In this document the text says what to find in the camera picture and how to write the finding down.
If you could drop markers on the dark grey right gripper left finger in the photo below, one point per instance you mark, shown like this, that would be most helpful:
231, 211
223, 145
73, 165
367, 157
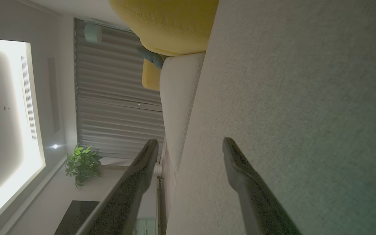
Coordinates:
126, 199

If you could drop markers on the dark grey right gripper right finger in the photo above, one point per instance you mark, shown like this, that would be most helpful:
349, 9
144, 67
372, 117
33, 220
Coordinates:
256, 202

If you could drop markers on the pale green cabinet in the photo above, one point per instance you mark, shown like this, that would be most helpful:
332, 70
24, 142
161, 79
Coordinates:
146, 227

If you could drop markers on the small white round object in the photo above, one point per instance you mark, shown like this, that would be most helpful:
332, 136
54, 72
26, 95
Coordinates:
158, 170

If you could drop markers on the dark flat cabinet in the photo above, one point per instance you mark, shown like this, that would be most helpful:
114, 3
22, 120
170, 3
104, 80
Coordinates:
77, 217

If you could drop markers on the green potted plant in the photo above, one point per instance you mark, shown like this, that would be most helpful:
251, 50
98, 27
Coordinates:
83, 163

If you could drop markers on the grey pleated curtain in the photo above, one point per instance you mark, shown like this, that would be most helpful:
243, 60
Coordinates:
116, 98

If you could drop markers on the grey fabric sofa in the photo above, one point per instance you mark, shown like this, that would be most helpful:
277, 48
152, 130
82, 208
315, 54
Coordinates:
289, 98

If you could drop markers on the cream sofa cushion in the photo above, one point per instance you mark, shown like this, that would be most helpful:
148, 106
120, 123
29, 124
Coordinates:
178, 98

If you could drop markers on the small yellow cushion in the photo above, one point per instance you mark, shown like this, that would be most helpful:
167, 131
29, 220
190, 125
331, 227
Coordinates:
150, 76

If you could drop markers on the teal plush item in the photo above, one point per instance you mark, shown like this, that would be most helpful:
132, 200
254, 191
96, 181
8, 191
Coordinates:
152, 57

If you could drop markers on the mint green round device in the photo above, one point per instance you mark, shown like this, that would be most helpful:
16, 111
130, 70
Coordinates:
92, 33

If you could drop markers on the large yellow cushion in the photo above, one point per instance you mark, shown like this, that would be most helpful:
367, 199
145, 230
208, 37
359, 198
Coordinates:
168, 23

